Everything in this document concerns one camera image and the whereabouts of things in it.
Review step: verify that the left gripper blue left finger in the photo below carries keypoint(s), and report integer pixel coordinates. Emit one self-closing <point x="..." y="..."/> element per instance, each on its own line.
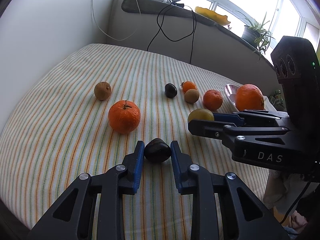
<point x="134" y="166"/>

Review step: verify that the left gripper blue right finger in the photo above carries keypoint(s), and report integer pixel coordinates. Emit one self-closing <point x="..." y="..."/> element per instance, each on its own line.
<point x="180" y="165"/>

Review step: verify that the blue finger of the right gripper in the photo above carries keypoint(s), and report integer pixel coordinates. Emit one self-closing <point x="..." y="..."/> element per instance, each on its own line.
<point x="206" y="129"/>
<point x="229" y="118"/>

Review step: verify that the yellow green fruit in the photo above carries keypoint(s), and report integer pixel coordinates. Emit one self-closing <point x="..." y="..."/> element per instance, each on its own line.
<point x="201" y="114"/>

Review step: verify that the large smooth orange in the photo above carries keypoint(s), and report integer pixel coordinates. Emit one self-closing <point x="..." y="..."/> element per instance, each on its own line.
<point x="249" y="97"/>

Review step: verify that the dark cherry tomato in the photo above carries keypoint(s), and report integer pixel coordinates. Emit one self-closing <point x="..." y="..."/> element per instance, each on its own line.
<point x="157" y="151"/>

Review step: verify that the floral white plate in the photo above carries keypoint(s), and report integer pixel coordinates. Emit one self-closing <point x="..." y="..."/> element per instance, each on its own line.
<point x="230" y="91"/>

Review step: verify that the small mandarin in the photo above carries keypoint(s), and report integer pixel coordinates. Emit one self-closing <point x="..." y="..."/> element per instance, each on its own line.
<point x="212" y="100"/>

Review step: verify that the large dimpled orange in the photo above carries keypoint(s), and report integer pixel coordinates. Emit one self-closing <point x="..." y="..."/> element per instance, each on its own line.
<point x="124" y="116"/>

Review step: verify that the brown kiwi-like fruit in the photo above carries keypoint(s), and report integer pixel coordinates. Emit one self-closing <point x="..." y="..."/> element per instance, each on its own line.
<point x="102" y="91"/>

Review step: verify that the brown longan fruit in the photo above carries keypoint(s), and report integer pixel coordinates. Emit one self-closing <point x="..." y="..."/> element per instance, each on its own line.
<point x="191" y="96"/>

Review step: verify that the small orange tomato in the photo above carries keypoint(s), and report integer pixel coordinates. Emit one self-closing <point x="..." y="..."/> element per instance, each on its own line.
<point x="187" y="85"/>

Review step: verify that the dark plum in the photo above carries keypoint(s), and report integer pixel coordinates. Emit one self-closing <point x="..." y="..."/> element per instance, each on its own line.
<point x="170" y="90"/>

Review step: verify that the striped tablecloth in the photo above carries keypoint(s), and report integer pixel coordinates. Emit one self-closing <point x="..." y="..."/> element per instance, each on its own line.
<point x="89" y="112"/>

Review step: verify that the potted spider plant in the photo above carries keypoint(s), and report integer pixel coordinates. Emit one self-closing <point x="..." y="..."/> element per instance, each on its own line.
<point x="256" y="35"/>

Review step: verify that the yellow bowl on sill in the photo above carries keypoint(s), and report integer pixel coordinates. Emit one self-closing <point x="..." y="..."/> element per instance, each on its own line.
<point x="220" y="19"/>

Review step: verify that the right camera box black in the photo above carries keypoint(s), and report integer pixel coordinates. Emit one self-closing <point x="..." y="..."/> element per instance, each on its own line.
<point x="297" y="69"/>

